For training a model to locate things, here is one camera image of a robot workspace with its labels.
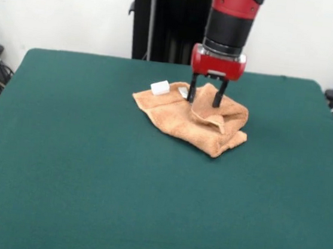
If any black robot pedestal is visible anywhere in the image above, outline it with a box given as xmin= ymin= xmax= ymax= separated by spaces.
xmin=122 ymin=0 xmax=212 ymax=68

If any tan terry towel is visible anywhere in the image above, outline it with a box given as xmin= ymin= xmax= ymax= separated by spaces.
xmin=126 ymin=74 xmax=254 ymax=162

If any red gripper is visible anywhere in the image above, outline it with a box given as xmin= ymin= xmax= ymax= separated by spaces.
xmin=186 ymin=42 xmax=249 ymax=111

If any dark green tablecloth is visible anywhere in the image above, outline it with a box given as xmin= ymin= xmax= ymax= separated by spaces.
xmin=0 ymin=44 xmax=333 ymax=249

